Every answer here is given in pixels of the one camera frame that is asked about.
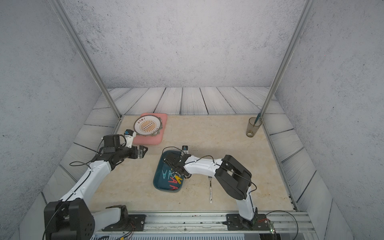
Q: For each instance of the teal pen in cup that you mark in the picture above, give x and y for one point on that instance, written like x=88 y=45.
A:
x=257 y=118

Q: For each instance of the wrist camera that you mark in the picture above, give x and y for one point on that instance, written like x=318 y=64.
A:
x=129 y=136
x=185 y=149

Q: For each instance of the silver fork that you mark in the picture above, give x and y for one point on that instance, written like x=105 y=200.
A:
x=210 y=190

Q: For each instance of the right aluminium frame post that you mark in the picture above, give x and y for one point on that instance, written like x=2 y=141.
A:
x=308 y=7

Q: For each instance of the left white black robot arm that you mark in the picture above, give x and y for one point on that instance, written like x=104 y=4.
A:
x=70 y=218

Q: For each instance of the pink plastic tray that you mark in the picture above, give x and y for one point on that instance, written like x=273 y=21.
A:
x=152 y=140

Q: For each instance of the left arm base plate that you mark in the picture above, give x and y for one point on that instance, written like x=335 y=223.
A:
x=129 y=223

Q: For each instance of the left aluminium frame post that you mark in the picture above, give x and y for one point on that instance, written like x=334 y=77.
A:
x=69 y=28

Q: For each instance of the yellow clothespin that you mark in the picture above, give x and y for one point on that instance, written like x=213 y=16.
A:
x=178 y=179

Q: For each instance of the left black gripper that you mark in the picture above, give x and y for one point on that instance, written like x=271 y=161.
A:
x=140 y=153

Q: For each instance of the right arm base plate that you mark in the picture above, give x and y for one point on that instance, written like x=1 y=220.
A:
x=235 y=222

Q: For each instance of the aluminium mounting rail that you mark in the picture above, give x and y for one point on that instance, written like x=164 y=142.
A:
x=296 y=223

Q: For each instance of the aluminium frame post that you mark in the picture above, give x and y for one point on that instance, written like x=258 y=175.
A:
x=69 y=28
x=308 y=7

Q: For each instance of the round patterned plate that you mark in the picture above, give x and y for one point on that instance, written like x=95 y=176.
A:
x=148 y=125

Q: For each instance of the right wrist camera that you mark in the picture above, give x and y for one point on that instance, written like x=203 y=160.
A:
x=185 y=149

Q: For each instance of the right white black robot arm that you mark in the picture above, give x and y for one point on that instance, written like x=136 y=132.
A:
x=233 y=177

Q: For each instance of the teal plastic storage box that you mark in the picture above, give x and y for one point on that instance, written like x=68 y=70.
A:
x=158 y=181

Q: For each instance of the olive glass cup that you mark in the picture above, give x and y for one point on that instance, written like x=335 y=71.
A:
x=252 y=129

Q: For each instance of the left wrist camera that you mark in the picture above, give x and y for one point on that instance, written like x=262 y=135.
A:
x=129 y=136

